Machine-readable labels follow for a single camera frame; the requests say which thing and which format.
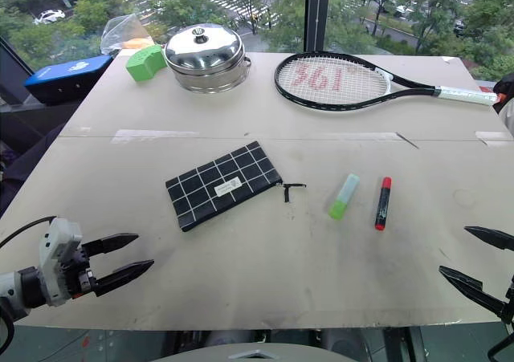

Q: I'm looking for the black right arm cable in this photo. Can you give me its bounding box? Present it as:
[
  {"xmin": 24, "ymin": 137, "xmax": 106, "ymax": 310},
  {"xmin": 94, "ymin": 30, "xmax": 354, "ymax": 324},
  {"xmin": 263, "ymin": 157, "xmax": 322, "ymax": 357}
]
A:
[{"xmin": 487, "ymin": 331, "xmax": 514, "ymax": 362}]

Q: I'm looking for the blue black box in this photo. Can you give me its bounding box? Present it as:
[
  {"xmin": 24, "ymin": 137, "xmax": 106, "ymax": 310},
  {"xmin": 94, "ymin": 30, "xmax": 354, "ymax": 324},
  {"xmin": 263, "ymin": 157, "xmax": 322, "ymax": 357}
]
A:
[{"xmin": 24, "ymin": 54, "xmax": 114, "ymax": 106}]

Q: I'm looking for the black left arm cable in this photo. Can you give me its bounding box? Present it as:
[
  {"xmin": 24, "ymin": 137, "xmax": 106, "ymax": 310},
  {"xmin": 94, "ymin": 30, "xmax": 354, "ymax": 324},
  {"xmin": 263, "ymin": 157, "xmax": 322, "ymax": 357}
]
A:
[{"xmin": 0, "ymin": 215, "xmax": 57, "ymax": 249}]

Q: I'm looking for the black red marker pen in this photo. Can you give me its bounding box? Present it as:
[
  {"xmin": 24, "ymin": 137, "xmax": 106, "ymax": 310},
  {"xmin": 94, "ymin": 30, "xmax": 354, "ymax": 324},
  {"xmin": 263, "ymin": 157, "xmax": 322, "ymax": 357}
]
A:
[{"xmin": 374, "ymin": 176, "xmax": 393, "ymax": 231}]

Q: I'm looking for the clear plastic bag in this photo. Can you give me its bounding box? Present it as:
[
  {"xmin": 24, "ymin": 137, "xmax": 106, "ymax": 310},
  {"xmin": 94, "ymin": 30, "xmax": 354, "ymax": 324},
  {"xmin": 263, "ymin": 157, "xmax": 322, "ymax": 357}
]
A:
[{"xmin": 100, "ymin": 14, "xmax": 156, "ymax": 55}]

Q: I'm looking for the stainless steel lidded pot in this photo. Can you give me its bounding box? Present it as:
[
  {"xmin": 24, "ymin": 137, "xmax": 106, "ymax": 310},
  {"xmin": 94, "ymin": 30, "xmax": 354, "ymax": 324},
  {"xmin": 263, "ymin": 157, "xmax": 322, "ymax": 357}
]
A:
[{"xmin": 163, "ymin": 22, "xmax": 253, "ymax": 95}]

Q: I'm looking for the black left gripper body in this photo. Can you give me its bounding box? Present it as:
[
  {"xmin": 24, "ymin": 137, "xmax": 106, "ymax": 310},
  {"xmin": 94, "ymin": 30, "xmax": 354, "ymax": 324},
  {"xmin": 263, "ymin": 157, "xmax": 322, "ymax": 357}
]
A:
[{"xmin": 59, "ymin": 240, "xmax": 99, "ymax": 301}]

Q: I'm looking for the green plastic block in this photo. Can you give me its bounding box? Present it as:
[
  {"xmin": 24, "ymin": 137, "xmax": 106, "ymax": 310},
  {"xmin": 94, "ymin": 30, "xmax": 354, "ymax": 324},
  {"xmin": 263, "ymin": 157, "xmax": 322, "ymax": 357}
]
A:
[{"xmin": 125, "ymin": 43, "xmax": 167, "ymax": 83}]

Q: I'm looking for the black checkered pencil pouch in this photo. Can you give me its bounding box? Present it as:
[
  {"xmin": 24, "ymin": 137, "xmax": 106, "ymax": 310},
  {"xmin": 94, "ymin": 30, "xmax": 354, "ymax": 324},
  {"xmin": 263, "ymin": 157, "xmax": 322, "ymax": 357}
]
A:
[{"xmin": 165, "ymin": 140, "xmax": 307, "ymax": 233}]

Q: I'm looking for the green translucent glue stick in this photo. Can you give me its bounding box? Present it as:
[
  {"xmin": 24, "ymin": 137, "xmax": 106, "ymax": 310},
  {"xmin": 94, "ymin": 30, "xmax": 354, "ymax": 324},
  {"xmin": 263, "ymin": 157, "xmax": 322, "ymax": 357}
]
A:
[{"xmin": 328, "ymin": 173, "xmax": 361, "ymax": 221}]

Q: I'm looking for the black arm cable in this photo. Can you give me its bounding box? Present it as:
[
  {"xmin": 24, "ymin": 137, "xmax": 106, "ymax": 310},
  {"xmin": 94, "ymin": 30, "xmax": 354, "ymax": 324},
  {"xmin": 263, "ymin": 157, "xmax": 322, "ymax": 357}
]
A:
[
  {"xmin": 0, "ymin": 215, "xmax": 57, "ymax": 249},
  {"xmin": 487, "ymin": 331, "xmax": 514, "ymax": 362}
]

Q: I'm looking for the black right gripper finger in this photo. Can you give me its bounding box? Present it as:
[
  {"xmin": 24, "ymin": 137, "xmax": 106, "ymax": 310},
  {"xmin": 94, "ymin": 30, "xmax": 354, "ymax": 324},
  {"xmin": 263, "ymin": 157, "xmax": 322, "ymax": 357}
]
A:
[
  {"xmin": 463, "ymin": 226, "xmax": 514, "ymax": 253},
  {"xmin": 438, "ymin": 265, "xmax": 508, "ymax": 319}
]

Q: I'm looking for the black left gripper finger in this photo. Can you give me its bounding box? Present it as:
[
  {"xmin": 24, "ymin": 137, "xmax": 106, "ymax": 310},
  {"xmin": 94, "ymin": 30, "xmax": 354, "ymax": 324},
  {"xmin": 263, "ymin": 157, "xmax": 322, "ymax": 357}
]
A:
[
  {"xmin": 90, "ymin": 259, "xmax": 155, "ymax": 298},
  {"xmin": 83, "ymin": 233, "xmax": 140, "ymax": 258}
]

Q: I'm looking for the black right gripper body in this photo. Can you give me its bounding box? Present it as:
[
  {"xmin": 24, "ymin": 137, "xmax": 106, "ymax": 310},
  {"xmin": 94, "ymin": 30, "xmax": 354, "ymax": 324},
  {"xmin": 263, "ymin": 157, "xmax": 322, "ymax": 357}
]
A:
[{"xmin": 500, "ymin": 273, "xmax": 514, "ymax": 325}]

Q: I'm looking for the black window frame post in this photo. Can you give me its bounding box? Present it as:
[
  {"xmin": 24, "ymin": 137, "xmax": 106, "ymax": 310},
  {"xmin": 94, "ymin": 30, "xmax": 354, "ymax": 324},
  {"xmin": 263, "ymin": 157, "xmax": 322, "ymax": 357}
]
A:
[{"xmin": 303, "ymin": 0, "xmax": 332, "ymax": 53}]

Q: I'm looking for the black white tennis racket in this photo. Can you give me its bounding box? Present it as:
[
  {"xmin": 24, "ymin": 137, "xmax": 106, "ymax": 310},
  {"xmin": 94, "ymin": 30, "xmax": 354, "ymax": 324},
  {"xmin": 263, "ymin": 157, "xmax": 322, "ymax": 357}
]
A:
[{"xmin": 274, "ymin": 51, "xmax": 506, "ymax": 113}]

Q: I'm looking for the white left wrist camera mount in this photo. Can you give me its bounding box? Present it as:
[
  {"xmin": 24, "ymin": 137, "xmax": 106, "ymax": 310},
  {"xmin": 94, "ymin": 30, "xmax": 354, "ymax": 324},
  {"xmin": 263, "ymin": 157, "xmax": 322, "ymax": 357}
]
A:
[{"xmin": 38, "ymin": 217, "xmax": 84, "ymax": 307}]

